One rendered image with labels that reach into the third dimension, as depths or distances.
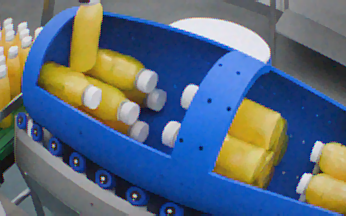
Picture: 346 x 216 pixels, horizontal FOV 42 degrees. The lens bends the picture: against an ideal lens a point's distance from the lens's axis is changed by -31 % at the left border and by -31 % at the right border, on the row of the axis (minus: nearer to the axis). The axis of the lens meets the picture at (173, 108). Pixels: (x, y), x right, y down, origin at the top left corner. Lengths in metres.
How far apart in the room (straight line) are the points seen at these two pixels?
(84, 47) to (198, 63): 0.23
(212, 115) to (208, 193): 0.12
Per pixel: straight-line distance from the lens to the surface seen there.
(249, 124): 0.96
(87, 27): 1.09
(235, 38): 1.50
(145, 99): 1.19
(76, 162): 1.14
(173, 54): 1.20
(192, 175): 0.92
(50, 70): 1.15
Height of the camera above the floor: 1.68
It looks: 32 degrees down
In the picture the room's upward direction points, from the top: 5 degrees clockwise
